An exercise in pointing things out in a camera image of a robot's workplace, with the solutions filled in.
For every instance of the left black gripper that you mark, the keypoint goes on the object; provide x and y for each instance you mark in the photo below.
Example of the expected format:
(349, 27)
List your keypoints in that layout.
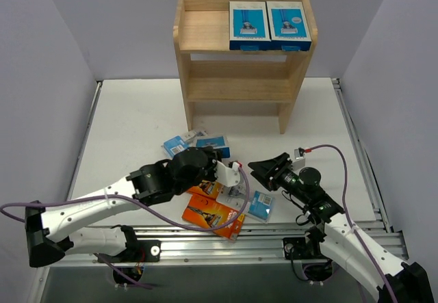
(212, 161)

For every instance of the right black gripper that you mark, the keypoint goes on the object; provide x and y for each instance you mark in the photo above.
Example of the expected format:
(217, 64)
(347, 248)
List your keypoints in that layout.
(276, 172)

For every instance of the blue Harry's razor box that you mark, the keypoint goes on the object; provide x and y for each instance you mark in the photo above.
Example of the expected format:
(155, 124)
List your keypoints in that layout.
(248, 26)
(218, 142)
(288, 26)

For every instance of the clear blister razor pack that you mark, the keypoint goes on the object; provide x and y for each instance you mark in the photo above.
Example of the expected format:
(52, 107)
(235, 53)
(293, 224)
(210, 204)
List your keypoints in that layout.
(259, 206)
(181, 142)

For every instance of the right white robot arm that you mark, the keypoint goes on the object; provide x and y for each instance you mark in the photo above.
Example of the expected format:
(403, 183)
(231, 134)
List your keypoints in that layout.
(386, 277)

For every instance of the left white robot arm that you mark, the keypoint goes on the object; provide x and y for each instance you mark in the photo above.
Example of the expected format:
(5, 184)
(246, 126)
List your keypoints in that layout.
(55, 230)

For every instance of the wooden shelf unit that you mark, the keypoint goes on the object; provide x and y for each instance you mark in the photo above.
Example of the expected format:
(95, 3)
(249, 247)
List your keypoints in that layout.
(210, 71)

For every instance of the orange Gillette Fusion box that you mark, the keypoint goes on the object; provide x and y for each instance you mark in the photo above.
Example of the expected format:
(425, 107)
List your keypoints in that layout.
(208, 213)
(207, 189)

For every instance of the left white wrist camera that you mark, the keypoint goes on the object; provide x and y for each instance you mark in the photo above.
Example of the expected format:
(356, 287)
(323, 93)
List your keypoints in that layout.
(228, 176)

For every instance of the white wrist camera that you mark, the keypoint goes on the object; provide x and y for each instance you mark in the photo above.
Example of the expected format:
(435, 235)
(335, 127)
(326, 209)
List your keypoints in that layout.
(228, 176)
(298, 161)

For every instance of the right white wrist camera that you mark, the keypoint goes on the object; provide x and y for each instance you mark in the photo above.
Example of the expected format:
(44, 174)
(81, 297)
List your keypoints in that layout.
(298, 161)

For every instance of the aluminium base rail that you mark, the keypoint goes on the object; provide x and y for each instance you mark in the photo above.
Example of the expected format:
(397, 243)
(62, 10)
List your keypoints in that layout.
(132, 118)

